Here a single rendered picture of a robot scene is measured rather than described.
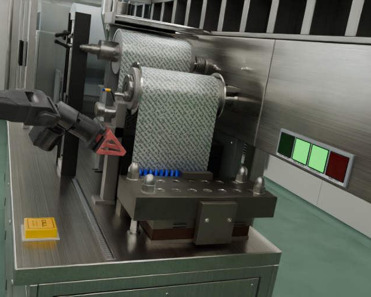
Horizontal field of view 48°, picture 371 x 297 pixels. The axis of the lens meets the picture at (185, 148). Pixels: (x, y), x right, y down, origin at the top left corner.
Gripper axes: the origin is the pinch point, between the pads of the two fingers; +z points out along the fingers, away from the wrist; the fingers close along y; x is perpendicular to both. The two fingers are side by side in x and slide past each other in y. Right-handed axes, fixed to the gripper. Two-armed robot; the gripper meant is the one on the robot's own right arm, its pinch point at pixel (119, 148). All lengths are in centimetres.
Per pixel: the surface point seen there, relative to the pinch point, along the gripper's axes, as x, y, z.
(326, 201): 29, -198, 279
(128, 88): 14.7, -4.3, -6.0
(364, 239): 20, -143, 285
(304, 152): 25.9, 28.9, 28.0
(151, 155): 2.7, -0.7, 9.0
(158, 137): 8.2, -0.9, 7.6
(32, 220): -24.4, 9.1, -11.5
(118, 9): 38, -74, -8
